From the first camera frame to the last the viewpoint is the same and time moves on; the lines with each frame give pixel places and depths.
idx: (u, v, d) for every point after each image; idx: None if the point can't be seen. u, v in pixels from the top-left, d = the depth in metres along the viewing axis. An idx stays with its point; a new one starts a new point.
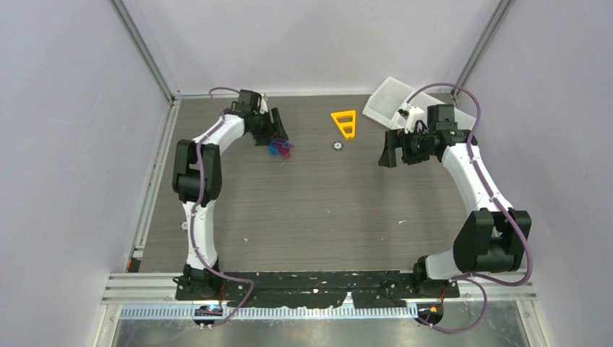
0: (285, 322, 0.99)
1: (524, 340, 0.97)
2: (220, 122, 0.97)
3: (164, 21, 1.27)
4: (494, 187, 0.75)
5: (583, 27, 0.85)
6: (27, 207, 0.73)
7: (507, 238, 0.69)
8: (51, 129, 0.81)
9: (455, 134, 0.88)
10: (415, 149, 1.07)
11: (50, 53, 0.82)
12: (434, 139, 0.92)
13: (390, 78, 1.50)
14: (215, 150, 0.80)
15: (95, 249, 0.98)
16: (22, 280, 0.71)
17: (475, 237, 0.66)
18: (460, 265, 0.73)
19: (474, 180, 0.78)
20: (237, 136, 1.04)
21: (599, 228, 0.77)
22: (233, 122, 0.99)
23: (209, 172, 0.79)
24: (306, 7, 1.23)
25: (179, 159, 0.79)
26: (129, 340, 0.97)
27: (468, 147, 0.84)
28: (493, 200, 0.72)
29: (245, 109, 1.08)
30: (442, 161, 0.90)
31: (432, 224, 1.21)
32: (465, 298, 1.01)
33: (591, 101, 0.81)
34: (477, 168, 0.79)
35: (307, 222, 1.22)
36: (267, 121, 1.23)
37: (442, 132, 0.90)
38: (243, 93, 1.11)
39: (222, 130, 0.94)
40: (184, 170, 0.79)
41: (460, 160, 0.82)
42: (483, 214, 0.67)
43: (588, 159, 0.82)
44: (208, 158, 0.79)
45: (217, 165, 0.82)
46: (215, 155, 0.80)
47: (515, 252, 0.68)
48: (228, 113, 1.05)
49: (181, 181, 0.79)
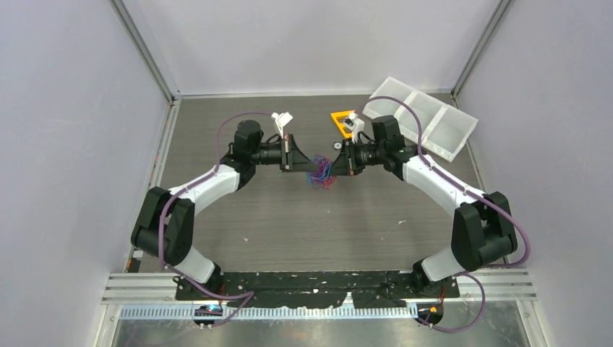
0: (285, 322, 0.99)
1: (524, 340, 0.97)
2: (209, 174, 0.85)
3: (164, 21, 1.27)
4: (462, 182, 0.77)
5: (583, 27, 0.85)
6: (27, 208, 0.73)
7: (495, 222, 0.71)
8: (51, 129, 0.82)
9: (404, 150, 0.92)
10: (366, 160, 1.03)
11: (50, 53, 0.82)
12: (387, 158, 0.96)
13: (390, 78, 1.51)
14: (186, 207, 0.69)
15: (95, 249, 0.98)
16: (23, 280, 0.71)
17: (469, 232, 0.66)
18: (463, 264, 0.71)
19: (442, 183, 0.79)
20: (225, 192, 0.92)
21: (598, 228, 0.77)
22: (225, 176, 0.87)
23: (172, 233, 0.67)
24: (306, 7, 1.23)
25: (146, 210, 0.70)
26: (129, 340, 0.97)
27: (421, 157, 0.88)
28: (468, 193, 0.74)
29: (243, 158, 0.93)
30: (404, 180, 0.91)
31: (431, 225, 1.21)
32: (465, 298, 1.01)
33: (590, 102, 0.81)
34: (439, 173, 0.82)
35: (307, 222, 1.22)
36: (281, 150, 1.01)
37: (393, 152, 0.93)
38: (239, 136, 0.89)
39: (207, 183, 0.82)
40: (147, 223, 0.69)
41: (421, 170, 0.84)
42: (468, 208, 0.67)
43: (587, 160, 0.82)
44: (175, 215, 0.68)
45: (187, 225, 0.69)
46: (184, 215, 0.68)
47: (507, 232, 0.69)
48: (224, 164, 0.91)
49: (142, 235, 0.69)
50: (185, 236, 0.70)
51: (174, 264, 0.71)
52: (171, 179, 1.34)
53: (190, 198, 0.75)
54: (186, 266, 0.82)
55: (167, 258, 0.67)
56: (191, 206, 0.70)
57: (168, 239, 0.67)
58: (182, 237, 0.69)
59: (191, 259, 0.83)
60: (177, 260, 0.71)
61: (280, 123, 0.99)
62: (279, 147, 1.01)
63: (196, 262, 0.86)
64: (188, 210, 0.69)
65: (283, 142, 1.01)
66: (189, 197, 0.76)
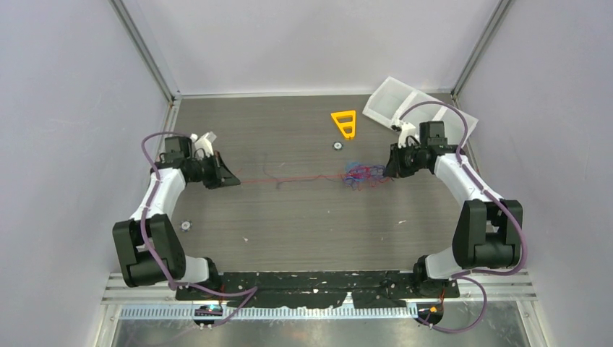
0: (285, 322, 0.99)
1: (524, 340, 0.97)
2: (156, 183, 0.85)
3: (164, 22, 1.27)
4: (483, 183, 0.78)
5: (583, 26, 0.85)
6: (27, 207, 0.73)
7: (502, 228, 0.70)
8: (51, 129, 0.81)
9: (443, 146, 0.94)
10: (409, 161, 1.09)
11: (50, 54, 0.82)
12: (425, 152, 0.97)
13: (390, 78, 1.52)
14: (163, 221, 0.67)
15: (94, 249, 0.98)
16: (22, 280, 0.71)
17: (472, 225, 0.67)
18: (460, 264, 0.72)
19: (465, 180, 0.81)
20: (177, 191, 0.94)
21: (600, 228, 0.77)
22: (169, 178, 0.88)
23: (165, 249, 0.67)
24: (305, 7, 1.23)
25: (123, 248, 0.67)
26: (129, 340, 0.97)
27: (456, 155, 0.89)
28: (484, 192, 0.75)
29: (178, 157, 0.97)
30: (436, 173, 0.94)
31: (431, 225, 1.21)
32: (465, 298, 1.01)
33: (592, 102, 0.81)
34: (467, 170, 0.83)
35: (307, 222, 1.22)
36: (213, 164, 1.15)
37: (431, 145, 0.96)
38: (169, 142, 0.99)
39: (159, 192, 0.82)
40: (134, 258, 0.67)
41: (452, 165, 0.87)
42: (477, 202, 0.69)
43: (588, 160, 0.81)
44: (157, 236, 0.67)
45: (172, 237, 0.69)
46: (164, 230, 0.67)
47: (511, 241, 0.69)
48: (162, 168, 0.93)
49: (136, 271, 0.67)
50: (176, 248, 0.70)
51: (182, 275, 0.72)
52: None
53: (158, 212, 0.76)
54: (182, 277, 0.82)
55: (176, 273, 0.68)
56: (166, 219, 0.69)
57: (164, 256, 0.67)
58: (175, 249, 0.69)
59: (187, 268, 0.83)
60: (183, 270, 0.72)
61: (205, 142, 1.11)
62: (209, 161, 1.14)
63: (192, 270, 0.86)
64: (165, 223, 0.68)
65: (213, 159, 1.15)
66: (157, 211, 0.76)
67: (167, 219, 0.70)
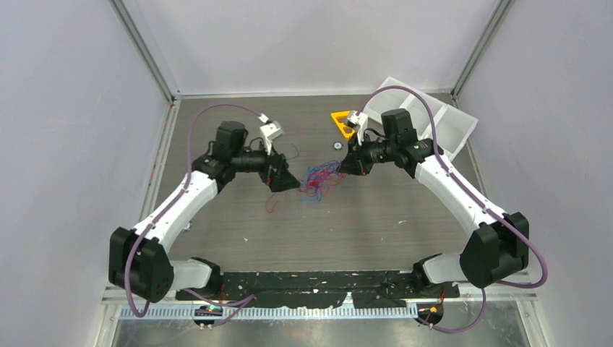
0: (285, 322, 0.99)
1: (524, 340, 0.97)
2: (180, 193, 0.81)
3: (164, 21, 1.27)
4: (481, 197, 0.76)
5: (583, 26, 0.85)
6: (26, 207, 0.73)
7: (509, 240, 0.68)
8: (50, 129, 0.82)
9: (419, 147, 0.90)
10: (376, 158, 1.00)
11: (50, 53, 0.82)
12: (400, 155, 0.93)
13: (390, 78, 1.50)
14: (154, 251, 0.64)
15: (94, 249, 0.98)
16: (22, 280, 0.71)
17: (486, 254, 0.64)
18: (471, 280, 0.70)
19: (462, 196, 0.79)
20: (203, 203, 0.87)
21: (599, 228, 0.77)
22: (197, 189, 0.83)
23: (144, 275, 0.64)
24: (305, 6, 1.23)
25: (114, 256, 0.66)
26: (129, 340, 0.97)
27: (438, 158, 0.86)
28: (488, 212, 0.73)
29: (223, 157, 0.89)
30: (416, 178, 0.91)
31: (431, 225, 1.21)
32: (465, 298, 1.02)
33: (591, 101, 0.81)
34: (456, 181, 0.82)
35: (307, 222, 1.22)
36: (264, 159, 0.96)
37: (407, 148, 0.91)
38: (221, 132, 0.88)
39: (175, 207, 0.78)
40: (120, 269, 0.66)
41: (436, 174, 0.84)
42: (485, 230, 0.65)
43: (588, 159, 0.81)
44: (142, 260, 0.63)
45: (159, 264, 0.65)
46: (153, 259, 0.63)
47: (522, 254, 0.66)
48: (198, 170, 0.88)
49: (118, 279, 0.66)
50: (160, 275, 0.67)
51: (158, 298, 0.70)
52: (171, 178, 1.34)
53: (157, 235, 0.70)
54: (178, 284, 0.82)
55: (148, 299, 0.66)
56: (161, 248, 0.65)
57: (144, 283, 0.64)
58: (157, 277, 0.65)
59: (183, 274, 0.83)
60: (160, 293, 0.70)
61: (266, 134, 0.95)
62: (262, 155, 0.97)
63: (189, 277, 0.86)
64: (157, 251, 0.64)
65: (267, 154, 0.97)
66: (157, 235, 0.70)
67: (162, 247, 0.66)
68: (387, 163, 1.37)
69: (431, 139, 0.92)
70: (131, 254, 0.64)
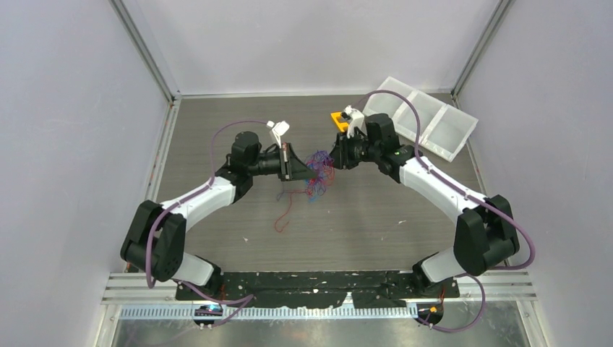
0: (285, 322, 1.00)
1: (524, 340, 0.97)
2: (203, 187, 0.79)
3: (164, 21, 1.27)
4: (462, 186, 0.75)
5: (583, 26, 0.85)
6: (27, 208, 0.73)
7: (497, 225, 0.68)
8: (52, 129, 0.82)
9: (400, 152, 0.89)
10: (359, 155, 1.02)
11: (51, 55, 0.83)
12: (383, 161, 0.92)
13: (390, 78, 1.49)
14: (178, 221, 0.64)
15: (94, 249, 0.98)
16: (24, 280, 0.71)
17: (473, 237, 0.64)
18: (465, 268, 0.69)
19: (442, 186, 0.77)
20: (222, 205, 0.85)
21: (598, 229, 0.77)
22: (220, 189, 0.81)
23: (161, 249, 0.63)
24: (306, 7, 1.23)
25: (134, 225, 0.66)
26: (129, 340, 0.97)
27: (418, 160, 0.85)
28: (469, 198, 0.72)
29: (242, 168, 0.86)
30: (401, 182, 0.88)
31: (431, 225, 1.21)
32: (465, 298, 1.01)
33: (590, 102, 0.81)
34: (437, 176, 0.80)
35: (307, 222, 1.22)
36: (279, 160, 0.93)
37: (388, 155, 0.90)
38: (236, 148, 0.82)
39: (199, 196, 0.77)
40: (137, 238, 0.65)
41: (418, 173, 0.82)
42: (470, 213, 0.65)
43: (587, 160, 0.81)
44: (165, 231, 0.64)
45: (178, 241, 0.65)
46: (175, 230, 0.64)
47: (509, 236, 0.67)
48: (220, 176, 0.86)
49: (131, 251, 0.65)
50: (175, 251, 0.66)
51: (165, 280, 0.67)
52: (171, 178, 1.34)
53: (182, 213, 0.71)
54: (179, 276, 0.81)
55: (156, 273, 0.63)
56: (183, 223, 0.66)
57: (157, 253, 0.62)
58: (172, 252, 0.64)
59: (186, 267, 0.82)
60: (167, 277, 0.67)
61: (277, 134, 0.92)
62: (277, 156, 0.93)
63: (192, 271, 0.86)
64: (180, 224, 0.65)
65: (280, 152, 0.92)
66: (181, 212, 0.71)
67: (186, 223, 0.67)
68: None
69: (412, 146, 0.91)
70: (154, 223, 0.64)
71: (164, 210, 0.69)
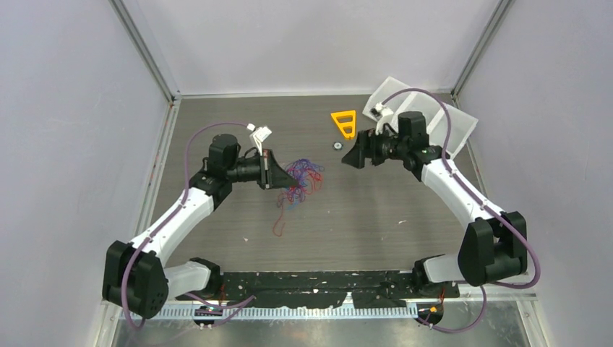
0: (285, 322, 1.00)
1: (524, 340, 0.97)
2: (177, 207, 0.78)
3: (164, 21, 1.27)
4: (481, 196, 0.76)
5: (583, 25, 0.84)
6: (27, 208, 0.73)
7: (508, 241, 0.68)
8: (51, 129, 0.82)
9: (427, 151, 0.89)
10: (386, 152, 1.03)
11: (51, 54, 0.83)
12: (408, 157, 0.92)
13: (390, 78, 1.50)
14: (152, 263, 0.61)
15: (94, 249, 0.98)
16: (24, 280, 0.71)
17: (478, 247, 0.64)
18: (463, 272, 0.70)
19: (460, 193, 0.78)
20: (200, 219, 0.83)
21: (600, 228, 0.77)
22: (194, 204, 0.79)
23: (141, 291, 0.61)
24: (306, 7, 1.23)
25: (108, 269, 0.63)
26: (129, 340, 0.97)
27: (443, 161, 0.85)
28: (484, 209, 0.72)
29: (220, 172, 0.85)
30: (421, 181, 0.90)
31: (431, 224, 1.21)
32: (465, 298, 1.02)
33: (591, 102, 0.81)
34: (459, 181, 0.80)
35: (307, 222, 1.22)
36: (259, 166, 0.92)
37: (415, 152, 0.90)
38: (214, 150, 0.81)
39: (173, 222, 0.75)
40: (115, 283, 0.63)
41: (441, 176, 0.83)
42: (481, 223, 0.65)
43: (587, 160, 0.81)
44: (141, 275, 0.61)
45: (156, 282, 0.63)
46: (150, 273, 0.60)
47: (519, 254, 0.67)
48: (195, 185, 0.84)
49: (111, 293, 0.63)
50: (157, 288, 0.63)
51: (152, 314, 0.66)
52: (171, 178, 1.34)
53: (155, 249, 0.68)
54: (178, 288, 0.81)
55: (141, 314, 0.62)
56: (158, 262, 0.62)
57: (139, 295, 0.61)
58: (153, 290, 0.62)
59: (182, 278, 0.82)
60: (156, 309, 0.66)
61: (257, 139, 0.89)
62: (257, 163, 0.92)
63: (186, 283, 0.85)
64: (154, 265, 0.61)
65: (262, 159, 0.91)
66: (154, 249, 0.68)
67: (160, 262, 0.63)
68: (387, 163, 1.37)
69: (441, 147, 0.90)
70: (129, 267, 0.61)
71: (136, 249, 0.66)
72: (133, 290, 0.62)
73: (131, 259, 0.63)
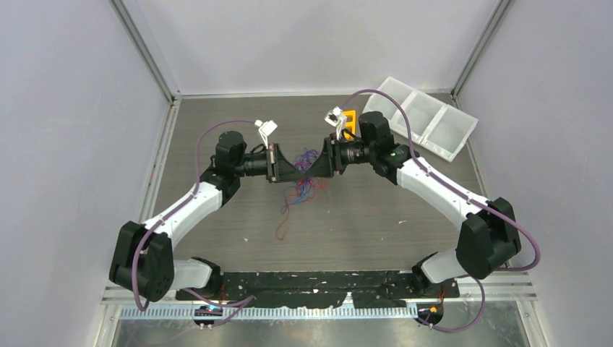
0: (285, 322, 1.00)
1: (524, 340, 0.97)
2: (188, 197, 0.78)
3: (164, 21, 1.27)
4: (463, 189, 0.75)
5: (583, 26, 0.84)
6: (27, 208, 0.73)
7: (500, 227, 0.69)
8: (51, 129, 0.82)
9: (396, 153, 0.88)
10: (353, 157, 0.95)
11: (50, 55, 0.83)
12: (379, 164, 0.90)
13: (390, 78, 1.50)
14: (162, 243, 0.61)
15: (94, 249, 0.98)
16: (24, 280, 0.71)
17: (479, 243, 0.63)
18: (471, 272, 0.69)
19: (443, 190, 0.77)
20: (209, 212, 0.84)
21: (600, 229, 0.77)
22: (204, 196, 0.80)
23: (149, 272, 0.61)
24: (306, 7, 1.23)
25: (119, 248, 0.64)
26: (130, 340, 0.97)
27: (416, 161, 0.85)
28: (471, 202, 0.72)
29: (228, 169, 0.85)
30: (399, 184, 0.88)
31: (431, 224, 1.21)
32: (465, 298, 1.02)
33: (591, 103, 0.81)
34: (437, 178, 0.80)
35: (307, 222, 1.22)
36: (266, 160, 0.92)
37: (384, 157, 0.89)
38: (220, 149, 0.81)
39: (183, 210, 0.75)
40: (123, 262, 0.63)
41: (417, 176, 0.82)
42: (473, 219, 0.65)
43: (587, 160, 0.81)
44: (150, 254, 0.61)
45: (165, 263, 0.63)
46: (160, 253, 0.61)
47: (512, 237, 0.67)
48: (205, 181, 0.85)
49: (120, 274, 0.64)
50: (164, 271, 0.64)
51: (157, 298, 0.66)
52: (171, 178, 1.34)
53: (166, 230, 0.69)
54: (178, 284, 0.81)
55: (147, 295, 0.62)
56: (168, 243, 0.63)
57: (146, 275, 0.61)
58: (160, 272, 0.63)
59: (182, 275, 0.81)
60: (160, 293, 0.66)
61: (265, 134, 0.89)
62: (264, 157, 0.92)
63: (190, 277, 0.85)
64: (165, 246, 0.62)
65: (268, 153, 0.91)
66: (165, 230, 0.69)
67: (170, 243, 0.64)
68: None
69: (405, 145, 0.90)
70: (139, 246, 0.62)
71: (148, 230, 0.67)
72: (141, 270, 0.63)
73: (142, 238, 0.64)
